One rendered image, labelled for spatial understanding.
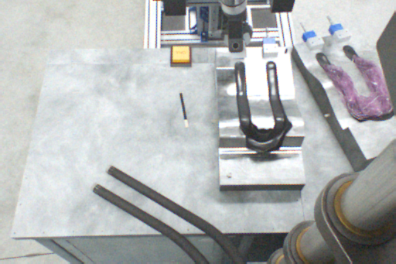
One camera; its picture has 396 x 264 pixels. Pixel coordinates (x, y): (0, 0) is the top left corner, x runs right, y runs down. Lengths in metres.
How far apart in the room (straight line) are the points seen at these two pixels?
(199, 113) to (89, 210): 0.48
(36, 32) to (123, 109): 1.49
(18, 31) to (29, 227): 1.75
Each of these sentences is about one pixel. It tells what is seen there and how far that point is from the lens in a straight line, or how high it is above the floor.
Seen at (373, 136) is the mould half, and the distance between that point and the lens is 1.40.
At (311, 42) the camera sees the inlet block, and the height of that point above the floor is 0.88.
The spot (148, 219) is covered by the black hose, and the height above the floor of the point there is 0.87.
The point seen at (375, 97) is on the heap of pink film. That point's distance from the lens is 1.49.
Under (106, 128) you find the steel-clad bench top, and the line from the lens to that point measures 1.47.
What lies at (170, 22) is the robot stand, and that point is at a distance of 2.49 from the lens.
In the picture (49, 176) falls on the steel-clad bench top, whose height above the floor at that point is 0.80.
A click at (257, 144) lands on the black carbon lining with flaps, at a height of 0.87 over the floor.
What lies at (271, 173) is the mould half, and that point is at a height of 0.86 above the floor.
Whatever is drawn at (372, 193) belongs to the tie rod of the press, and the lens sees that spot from 0.50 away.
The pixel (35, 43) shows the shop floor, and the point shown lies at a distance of 2.84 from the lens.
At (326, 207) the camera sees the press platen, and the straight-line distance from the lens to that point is 0.58.
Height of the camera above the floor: 2.08
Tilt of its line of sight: 61 degrees down
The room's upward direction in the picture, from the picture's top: straight up
